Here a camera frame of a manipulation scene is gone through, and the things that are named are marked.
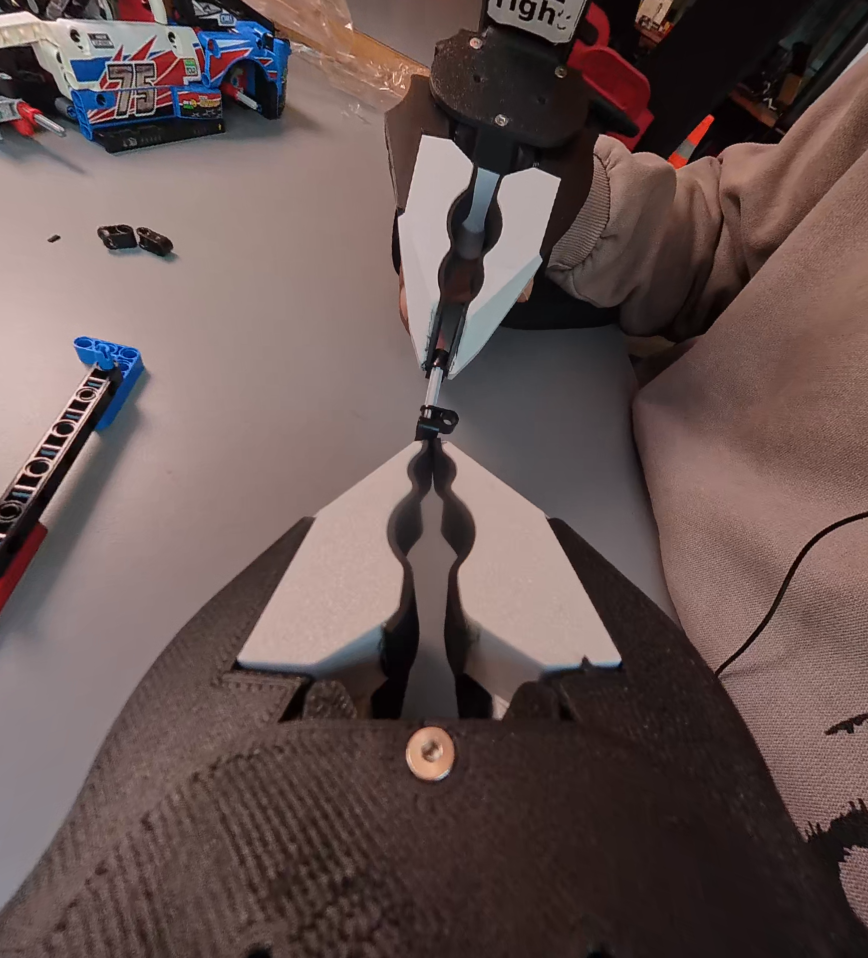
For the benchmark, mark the white blue red lego car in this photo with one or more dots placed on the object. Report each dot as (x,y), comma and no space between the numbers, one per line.
(127,75)

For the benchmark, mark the person's beige sweatshirt torso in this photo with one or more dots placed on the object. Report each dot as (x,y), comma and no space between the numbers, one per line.
(793,486)

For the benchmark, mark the black red blue lego beam assembly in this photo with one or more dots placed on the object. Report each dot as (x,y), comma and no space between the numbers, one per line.
(37,486)

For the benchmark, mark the small black pin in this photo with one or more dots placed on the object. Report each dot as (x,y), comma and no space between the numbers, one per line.
(434,385)

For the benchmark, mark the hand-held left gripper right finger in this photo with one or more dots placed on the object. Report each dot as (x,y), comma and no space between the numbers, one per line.
(538,591)

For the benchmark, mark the red chair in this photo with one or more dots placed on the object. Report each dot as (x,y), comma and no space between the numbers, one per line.
(613,67)

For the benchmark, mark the person's right hand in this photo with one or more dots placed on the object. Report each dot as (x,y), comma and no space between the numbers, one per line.
(404,299)

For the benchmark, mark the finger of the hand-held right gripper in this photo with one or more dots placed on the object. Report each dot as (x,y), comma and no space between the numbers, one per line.
(426,224)
(520,239)

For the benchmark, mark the orange cone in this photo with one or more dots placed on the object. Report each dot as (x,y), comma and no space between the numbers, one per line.
(692,142)

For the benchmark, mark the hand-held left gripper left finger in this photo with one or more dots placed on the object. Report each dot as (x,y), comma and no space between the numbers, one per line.
(329,591)

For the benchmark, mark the clear plastic bags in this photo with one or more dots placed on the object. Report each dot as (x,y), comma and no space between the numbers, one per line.
(359,52)

